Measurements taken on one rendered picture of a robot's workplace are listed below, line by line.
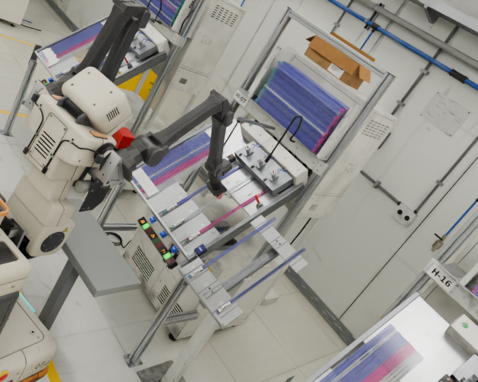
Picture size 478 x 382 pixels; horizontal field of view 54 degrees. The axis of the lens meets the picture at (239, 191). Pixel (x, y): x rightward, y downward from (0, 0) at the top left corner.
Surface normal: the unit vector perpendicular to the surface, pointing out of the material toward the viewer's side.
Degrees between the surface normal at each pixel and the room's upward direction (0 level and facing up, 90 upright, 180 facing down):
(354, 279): 90
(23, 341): 0
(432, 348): 45
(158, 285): 90
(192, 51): 90
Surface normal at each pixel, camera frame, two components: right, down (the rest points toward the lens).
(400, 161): -0.64, -0.06
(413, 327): -0.09, -0.60
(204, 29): 0.57, 0.62
